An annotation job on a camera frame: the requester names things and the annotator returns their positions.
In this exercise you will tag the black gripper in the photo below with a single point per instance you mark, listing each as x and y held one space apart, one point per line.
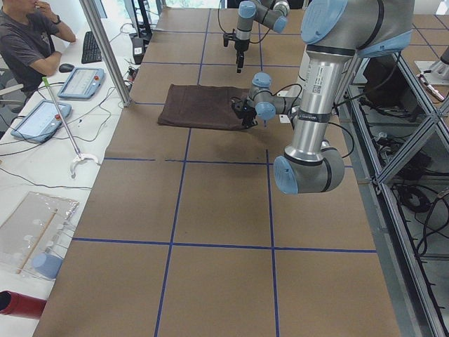
240 46
246 111

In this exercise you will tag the brown t-shirt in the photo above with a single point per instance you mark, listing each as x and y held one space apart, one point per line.
207 107

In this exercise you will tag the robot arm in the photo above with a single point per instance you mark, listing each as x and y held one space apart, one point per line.
333 32
271 14

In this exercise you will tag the black keyboard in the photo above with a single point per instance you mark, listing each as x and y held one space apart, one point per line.
91 51

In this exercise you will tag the far blue teach pendant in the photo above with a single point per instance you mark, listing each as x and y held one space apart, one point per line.
82 83

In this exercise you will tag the blue teach pendant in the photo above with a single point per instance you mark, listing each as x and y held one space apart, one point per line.
39 125
82 83

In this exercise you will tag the reacher grabber stick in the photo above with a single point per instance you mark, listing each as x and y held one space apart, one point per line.
80 156

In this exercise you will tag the black computer mouse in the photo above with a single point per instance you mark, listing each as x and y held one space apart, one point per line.
66 67

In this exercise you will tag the near blue teach pendant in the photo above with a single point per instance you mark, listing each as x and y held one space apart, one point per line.
39 125

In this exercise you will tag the seated person grey shirt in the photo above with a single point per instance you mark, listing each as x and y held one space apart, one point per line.
27 28

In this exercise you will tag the blue plastic cup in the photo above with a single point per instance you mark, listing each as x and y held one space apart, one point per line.
48 265

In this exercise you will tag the red cylinder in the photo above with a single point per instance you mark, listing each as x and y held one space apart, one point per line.
20 305

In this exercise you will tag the white camera pillar base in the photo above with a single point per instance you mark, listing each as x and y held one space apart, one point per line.
293 93

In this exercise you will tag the aluminium frame post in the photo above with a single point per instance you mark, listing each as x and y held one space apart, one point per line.
95 23

